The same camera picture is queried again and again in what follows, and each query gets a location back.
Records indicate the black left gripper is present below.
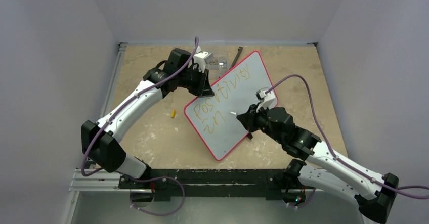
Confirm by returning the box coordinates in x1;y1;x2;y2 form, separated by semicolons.
177;66;212;97

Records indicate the red framed whiteboard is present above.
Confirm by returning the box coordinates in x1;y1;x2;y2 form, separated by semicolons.
184;51;273;161

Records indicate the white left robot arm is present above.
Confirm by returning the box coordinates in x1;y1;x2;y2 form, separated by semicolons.
81;47;214;188

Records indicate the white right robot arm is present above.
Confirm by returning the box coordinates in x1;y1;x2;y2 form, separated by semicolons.
236;104;399;223

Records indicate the clear plastic marker holder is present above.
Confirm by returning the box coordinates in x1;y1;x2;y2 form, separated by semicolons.
206;56;230;80

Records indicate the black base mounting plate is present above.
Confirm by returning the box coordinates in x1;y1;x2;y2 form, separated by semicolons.
118;169;307;205

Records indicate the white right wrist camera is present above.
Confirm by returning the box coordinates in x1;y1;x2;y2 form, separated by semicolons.
255;88;277;112

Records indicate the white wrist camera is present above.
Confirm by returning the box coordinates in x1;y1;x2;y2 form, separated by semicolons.
191;51;214;72
255;88;277;112

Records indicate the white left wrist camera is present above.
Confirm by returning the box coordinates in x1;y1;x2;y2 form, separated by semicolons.
191;51;214;72

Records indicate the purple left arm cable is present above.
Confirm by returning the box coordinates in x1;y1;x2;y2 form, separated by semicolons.
80;36;200;216

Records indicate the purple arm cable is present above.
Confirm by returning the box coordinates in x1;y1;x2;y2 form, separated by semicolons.
80;36;200;216
265;74;429;210

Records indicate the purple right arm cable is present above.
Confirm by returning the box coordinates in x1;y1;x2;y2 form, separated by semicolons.
265;74;429;210

